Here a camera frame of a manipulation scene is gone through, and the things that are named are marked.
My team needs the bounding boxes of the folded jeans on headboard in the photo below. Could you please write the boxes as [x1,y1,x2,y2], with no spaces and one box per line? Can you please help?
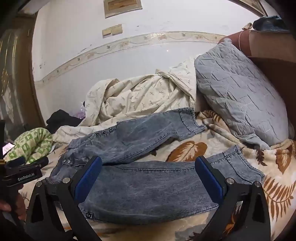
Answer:
[253,16,290,33]

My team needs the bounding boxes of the beige wall switch plate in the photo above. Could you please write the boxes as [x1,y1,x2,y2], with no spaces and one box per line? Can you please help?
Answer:
[102,24,123,38]

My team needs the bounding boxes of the person left hand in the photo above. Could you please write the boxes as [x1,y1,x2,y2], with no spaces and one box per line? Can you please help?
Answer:
[0,193,27,220]

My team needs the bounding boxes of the green white patterned quilt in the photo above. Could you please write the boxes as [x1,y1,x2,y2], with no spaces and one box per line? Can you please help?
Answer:
[4,128,53,164]

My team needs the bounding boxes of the cream patterned duvet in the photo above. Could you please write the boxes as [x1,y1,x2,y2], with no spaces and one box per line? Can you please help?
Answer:
[52,58,196,144]

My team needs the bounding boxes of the purple plastic bag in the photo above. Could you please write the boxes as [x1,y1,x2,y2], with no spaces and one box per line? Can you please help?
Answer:
[73,102,86,120]

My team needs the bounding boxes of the wooden door frame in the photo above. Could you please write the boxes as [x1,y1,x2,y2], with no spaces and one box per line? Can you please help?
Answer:
[1,14,44,141]

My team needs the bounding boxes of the brown wooden headboard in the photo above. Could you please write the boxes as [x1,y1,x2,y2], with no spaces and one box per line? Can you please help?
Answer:
[219,30,295,126]

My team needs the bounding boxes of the grey quilted pillow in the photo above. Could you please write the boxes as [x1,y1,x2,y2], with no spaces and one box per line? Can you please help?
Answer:
[194,38,288,150]

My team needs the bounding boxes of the black garment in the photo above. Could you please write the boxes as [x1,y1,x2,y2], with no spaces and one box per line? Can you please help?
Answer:
[46,109,82,134]

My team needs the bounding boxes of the framed wall picture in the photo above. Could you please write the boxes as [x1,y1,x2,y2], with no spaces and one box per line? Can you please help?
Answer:
[103,0,142,18]

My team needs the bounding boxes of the blue denim pants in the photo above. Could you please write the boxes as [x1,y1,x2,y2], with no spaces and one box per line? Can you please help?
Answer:
[44,107,266,225]

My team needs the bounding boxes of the leaf pattern fleece blanket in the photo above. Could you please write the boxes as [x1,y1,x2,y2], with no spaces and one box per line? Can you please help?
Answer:
[18,109,296,241]

